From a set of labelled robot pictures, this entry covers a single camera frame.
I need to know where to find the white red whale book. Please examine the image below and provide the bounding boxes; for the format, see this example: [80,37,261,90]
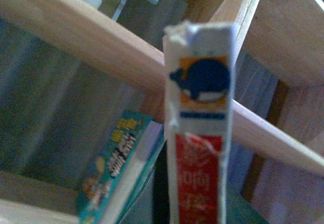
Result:
[163,21,237,223]

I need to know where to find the grey curtain behind shelf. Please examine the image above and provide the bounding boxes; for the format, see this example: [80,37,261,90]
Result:
[1,0,278,223]

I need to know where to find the left wooden shelf cabinet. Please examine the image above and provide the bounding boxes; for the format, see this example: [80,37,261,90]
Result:
[0,0,324,224]

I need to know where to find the teal cartoon book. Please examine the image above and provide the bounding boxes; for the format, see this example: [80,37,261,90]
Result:
[76,110,165,223]

